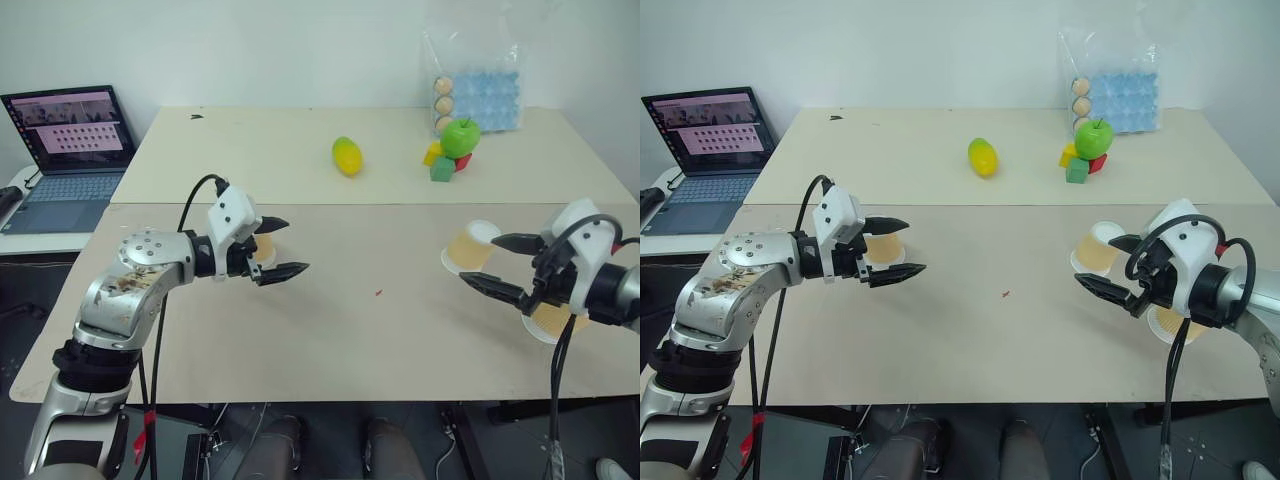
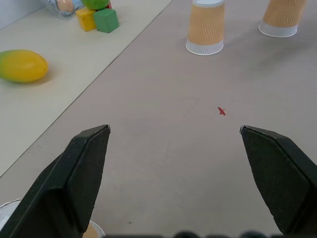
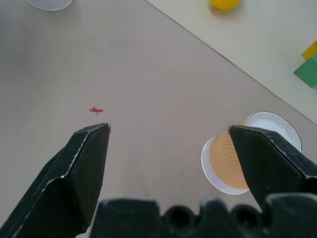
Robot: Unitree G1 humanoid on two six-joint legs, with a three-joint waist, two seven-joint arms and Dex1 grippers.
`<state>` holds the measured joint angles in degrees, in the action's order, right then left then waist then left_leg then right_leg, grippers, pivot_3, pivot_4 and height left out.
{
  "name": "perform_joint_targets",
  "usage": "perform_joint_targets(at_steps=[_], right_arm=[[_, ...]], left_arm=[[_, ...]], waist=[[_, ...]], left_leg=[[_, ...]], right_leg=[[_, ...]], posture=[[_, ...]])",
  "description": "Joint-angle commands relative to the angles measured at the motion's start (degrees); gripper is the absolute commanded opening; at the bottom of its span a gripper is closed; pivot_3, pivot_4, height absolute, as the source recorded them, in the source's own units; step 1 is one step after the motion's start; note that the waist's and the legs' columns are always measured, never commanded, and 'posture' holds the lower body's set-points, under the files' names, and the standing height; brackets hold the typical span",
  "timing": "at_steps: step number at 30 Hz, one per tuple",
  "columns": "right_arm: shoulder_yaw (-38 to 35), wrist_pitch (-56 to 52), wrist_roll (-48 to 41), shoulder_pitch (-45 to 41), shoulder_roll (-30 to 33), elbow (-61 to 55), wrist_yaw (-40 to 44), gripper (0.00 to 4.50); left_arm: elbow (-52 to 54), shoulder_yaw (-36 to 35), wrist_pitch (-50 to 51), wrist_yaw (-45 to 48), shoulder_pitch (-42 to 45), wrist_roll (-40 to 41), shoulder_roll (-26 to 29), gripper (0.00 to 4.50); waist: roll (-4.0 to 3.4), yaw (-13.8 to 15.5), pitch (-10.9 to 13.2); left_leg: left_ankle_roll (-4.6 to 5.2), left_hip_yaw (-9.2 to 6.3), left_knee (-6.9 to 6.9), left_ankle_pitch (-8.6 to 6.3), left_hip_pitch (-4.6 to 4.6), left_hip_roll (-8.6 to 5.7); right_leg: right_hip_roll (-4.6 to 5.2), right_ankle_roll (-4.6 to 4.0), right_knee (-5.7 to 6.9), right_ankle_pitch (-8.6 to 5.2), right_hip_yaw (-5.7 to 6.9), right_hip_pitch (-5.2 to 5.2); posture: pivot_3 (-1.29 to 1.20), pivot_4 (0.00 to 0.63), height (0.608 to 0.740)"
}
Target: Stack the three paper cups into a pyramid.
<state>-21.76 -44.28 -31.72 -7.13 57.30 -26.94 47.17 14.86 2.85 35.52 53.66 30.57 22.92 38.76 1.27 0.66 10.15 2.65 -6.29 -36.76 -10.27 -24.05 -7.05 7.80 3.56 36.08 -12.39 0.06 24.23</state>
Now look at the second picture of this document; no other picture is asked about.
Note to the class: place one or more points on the green toy fruit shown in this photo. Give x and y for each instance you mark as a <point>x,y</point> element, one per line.
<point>95,3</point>

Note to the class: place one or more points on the yellow wooden block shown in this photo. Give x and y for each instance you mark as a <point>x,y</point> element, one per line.
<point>85,19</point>

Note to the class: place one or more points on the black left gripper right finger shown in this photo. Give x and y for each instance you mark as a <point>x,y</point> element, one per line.
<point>280,178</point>

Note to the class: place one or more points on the red wooden block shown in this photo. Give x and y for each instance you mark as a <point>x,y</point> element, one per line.
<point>109,5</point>

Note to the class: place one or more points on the brown egg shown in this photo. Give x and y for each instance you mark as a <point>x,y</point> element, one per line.
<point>65,5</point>

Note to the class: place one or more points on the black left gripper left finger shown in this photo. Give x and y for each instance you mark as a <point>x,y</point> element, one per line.
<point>67,183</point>

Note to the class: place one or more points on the green wooden block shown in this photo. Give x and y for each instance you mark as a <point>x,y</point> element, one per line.
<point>106,21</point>

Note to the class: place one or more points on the red cross mark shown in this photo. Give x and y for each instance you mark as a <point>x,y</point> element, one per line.
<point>221,111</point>

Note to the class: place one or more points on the yellow green toy mango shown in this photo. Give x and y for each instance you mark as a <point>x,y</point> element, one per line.
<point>22,65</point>

